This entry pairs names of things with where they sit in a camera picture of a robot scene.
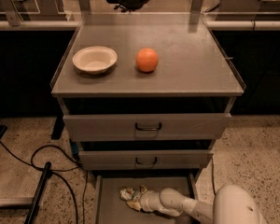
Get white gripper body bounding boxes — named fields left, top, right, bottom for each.
left=138, top=190, right=164, bottom=212

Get crushed 7up can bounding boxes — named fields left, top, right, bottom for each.
left=119, top=187, right=143, bottom=203

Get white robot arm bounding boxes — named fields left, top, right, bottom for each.
left=120, top=185, right=267, bottom=224

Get bottom grey drawer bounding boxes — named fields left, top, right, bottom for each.
left=91, top=174, right=200, bottom=224

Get grey drawer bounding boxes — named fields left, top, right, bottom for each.
left=91, top=174, right=200, bottom=224
left=78, top=150, right=213, bottom=171
left=63, top=113, right=231, bottom=142

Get middle grey drawer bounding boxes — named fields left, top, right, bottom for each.
left=78, top=150, right=213, bottom=171

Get top grey drawer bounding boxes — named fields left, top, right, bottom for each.
left=63, top=113, right=231, bottom=142

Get grey drawer cabinet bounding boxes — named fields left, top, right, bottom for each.
left=49, top=12, right=246, bottom=179

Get black floor bar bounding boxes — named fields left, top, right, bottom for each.
left=24, top=161, right=51, bottom=224

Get orange fruit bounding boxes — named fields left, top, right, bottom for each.
left=135, top=48, right=159, bottom=73

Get black cable left floor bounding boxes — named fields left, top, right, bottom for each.
left=0, top=133, right=90, bottom=224

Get black cable floor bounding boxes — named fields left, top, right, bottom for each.
left=210, top=158, right=217, bottom=196
left=0, top=133, right=90, bottom=224

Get black cable right floor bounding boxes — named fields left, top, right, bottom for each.
left=210, top=158, right=217, bottom=196

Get white horizontal rail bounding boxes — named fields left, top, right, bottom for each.
left=0, top=21, right=280, bottom=31

